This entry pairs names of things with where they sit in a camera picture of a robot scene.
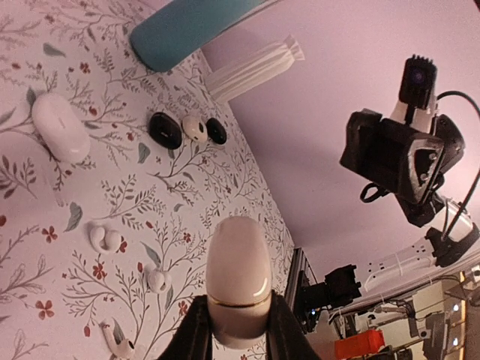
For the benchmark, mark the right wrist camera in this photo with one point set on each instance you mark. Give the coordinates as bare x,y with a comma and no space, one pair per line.
417,101

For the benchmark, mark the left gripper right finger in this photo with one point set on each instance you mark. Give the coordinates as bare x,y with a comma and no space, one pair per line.
284,336

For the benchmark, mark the orange box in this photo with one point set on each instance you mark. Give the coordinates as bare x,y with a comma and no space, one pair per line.
368,342

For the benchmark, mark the black oval case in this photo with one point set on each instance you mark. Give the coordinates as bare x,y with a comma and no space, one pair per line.
216,131

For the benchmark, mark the white ear-hook earbud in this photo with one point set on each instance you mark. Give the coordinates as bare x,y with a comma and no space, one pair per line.
103,240
158,280

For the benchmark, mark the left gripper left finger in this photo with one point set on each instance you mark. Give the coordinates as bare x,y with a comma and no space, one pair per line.
193,338

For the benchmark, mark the cream earbud charging case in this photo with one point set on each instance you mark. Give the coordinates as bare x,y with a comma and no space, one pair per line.
238,279

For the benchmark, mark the white stem earbud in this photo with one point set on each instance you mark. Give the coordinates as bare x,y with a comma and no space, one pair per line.
120,346

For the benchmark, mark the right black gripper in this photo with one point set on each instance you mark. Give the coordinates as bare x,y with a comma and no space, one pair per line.
397,159

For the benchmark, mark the white and black earbud case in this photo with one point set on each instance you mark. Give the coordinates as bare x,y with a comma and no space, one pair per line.
194,128

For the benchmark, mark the white oval charging case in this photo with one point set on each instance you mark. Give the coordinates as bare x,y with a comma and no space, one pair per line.
62,131

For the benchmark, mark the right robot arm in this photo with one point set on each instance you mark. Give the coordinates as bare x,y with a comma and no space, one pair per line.
448,237

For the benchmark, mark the teal plastic cup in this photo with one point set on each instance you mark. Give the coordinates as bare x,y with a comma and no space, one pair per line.
180,28

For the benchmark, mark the white pleated vase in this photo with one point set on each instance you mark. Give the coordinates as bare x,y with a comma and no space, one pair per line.
244,74

